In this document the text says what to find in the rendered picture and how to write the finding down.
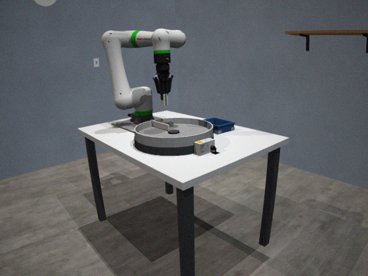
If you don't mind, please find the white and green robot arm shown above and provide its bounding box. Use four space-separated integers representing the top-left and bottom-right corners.
101 29 186 125

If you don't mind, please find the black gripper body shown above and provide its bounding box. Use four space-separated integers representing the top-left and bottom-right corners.
156 64 170 81

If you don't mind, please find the blue crate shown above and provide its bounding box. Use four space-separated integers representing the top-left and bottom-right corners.
204 117 235 134

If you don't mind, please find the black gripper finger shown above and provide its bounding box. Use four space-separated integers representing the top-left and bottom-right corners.
164 74 173 105
153 74 165 106

